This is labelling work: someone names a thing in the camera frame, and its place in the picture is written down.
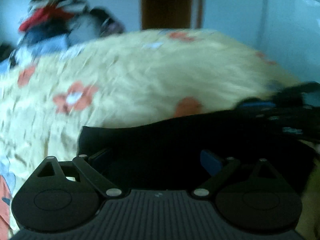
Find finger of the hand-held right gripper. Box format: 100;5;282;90
236;97;284;110
250;110;304;137

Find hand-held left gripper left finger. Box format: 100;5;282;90
35;149;126;200

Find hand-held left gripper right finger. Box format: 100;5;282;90
191;149;278;200

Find black pants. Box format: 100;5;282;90
77;107;316;193

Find yellow floral bed sheet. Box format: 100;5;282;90
0;29;320;233

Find brown wooden door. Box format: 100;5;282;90
140;0;205;31

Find pile of clothes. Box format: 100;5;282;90
14;0;127;55

